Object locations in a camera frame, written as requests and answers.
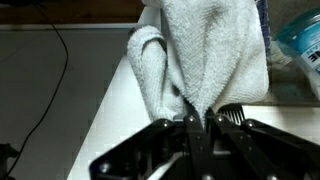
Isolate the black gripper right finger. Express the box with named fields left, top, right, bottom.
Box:
left=206, top=111, right=320, bottom=180

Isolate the black cable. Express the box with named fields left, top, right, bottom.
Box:
left=3, top=0, right=70, bottom=178

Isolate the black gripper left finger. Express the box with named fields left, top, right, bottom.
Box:
left=89, top=119, right=184, bottom=180

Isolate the white towel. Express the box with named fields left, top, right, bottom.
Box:
left=127, top=0, right=269, bottom=121

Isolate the black comb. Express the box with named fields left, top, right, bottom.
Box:
left=218, top=103, right=245, bottom=125

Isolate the blue mouthwash bottle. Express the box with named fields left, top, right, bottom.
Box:
left=276, top=8, right=320, bottom=99

